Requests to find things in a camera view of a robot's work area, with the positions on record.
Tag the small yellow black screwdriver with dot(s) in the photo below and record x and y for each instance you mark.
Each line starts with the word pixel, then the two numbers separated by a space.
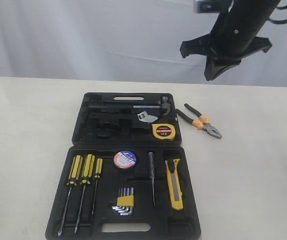
pixel 97 176

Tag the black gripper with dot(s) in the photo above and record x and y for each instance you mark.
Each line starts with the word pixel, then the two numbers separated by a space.
pixel 233 37

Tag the black plastic tool case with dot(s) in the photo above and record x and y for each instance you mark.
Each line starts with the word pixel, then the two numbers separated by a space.
pixel 104 138

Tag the middle yellow black screwdriver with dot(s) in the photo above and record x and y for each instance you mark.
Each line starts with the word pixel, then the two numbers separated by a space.
pixel 86 178

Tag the large yellow black screwdriver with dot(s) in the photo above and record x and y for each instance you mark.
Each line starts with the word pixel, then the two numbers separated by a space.
pixel 72 181

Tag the yellow tape measure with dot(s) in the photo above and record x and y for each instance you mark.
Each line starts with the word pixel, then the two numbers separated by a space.
pixel 164 131

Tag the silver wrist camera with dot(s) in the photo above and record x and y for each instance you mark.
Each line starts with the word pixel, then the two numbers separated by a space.
pixel 211 6

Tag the yellow utility knife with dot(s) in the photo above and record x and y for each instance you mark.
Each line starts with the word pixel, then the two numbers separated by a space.
pixel 174 187

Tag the claw hammer black handle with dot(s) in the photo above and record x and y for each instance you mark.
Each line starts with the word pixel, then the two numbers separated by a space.
pixel 164 106

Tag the blue test pen screwdriver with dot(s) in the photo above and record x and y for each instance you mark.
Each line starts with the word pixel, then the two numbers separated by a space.
pixel 152 175

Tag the pliers black orange handles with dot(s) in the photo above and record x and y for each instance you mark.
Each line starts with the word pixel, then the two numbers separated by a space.
pixel 201 123

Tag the black electrical tape roll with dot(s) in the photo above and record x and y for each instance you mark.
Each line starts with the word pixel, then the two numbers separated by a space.
pixel 125 159

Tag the hex key set yellow holder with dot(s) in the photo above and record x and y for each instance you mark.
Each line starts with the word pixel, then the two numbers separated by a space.
pixel 125 201

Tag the adjustable wrench black handle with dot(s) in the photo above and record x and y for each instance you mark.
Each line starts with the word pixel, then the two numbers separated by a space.
pixel 142 116

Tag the white backdrop cloth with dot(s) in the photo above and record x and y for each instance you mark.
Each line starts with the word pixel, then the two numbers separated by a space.
pixel 109 40

